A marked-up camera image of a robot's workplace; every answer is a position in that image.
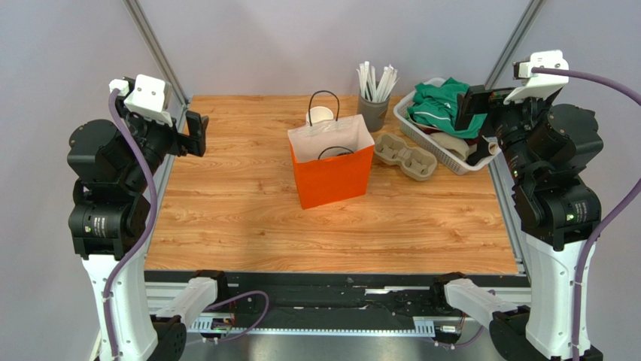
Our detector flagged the paper cup stack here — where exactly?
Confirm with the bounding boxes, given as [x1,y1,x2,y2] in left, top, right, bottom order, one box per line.
[305,106,336,126]

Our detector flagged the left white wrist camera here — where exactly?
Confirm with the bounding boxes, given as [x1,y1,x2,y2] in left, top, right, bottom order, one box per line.
[109,74,173,126]

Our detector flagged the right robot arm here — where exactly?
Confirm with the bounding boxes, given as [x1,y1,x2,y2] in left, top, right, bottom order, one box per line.
[431,86,603,360]

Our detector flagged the grey straw holder cup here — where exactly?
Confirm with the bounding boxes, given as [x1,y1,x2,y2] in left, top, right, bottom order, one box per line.
[357,96,390,133]

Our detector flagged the white wrapped straws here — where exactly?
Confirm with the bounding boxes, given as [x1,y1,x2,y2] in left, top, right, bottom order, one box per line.
[357,61,398,103]

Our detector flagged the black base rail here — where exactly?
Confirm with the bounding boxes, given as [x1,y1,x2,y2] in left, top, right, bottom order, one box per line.
[144,270,532,332]

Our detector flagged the purple cable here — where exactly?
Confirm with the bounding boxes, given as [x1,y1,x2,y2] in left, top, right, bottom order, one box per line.
[530,67,641,361]
[102,89,272,361]

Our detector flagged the green cloth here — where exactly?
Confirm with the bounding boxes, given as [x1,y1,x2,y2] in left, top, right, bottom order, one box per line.
[406,77,487,139]

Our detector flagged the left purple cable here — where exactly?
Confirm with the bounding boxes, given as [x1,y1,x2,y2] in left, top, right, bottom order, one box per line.
[102,89,272,361]

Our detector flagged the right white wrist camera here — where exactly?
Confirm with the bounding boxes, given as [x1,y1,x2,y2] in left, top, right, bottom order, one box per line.
[503,50,569,105]

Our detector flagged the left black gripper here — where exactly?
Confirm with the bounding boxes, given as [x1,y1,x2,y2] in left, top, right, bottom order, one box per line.
[111,91,208,190]

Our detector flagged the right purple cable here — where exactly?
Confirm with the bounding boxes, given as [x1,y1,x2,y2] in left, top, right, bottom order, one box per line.
[530,67,641,361]

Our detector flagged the white plastic basket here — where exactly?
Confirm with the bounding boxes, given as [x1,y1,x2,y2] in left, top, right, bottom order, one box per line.
[393,77,501,175]

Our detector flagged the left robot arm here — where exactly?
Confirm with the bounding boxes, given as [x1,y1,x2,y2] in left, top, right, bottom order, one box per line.
[67,111,229,360]

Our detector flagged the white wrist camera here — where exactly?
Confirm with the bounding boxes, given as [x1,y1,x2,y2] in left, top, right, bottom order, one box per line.
[503,50,569,105]
[109,74,173,126]

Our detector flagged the orange paper bag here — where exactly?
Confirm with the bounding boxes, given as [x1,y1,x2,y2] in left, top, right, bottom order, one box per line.
[287,108,375,210]

